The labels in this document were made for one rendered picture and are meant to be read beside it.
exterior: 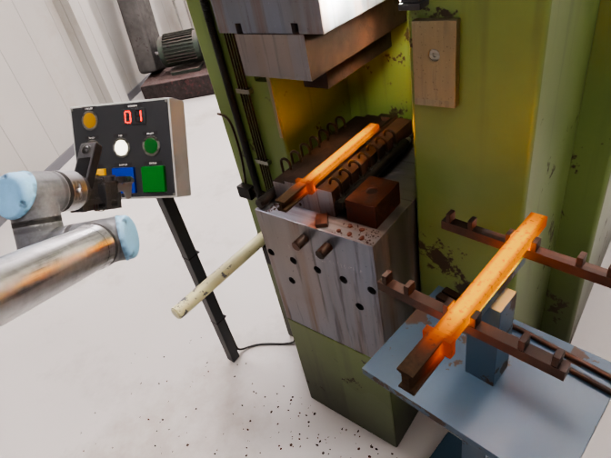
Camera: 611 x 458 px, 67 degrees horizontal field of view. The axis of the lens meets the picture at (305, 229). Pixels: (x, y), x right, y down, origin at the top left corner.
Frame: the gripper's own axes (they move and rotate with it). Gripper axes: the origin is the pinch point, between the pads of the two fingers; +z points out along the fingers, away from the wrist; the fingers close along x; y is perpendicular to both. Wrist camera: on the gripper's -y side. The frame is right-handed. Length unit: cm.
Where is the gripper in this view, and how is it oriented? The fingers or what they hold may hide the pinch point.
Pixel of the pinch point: (129, 177)
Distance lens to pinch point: 131.5
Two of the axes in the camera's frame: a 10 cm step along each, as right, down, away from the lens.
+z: 2.7, -1.4, 9.5
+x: 9.6, -0.1, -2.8
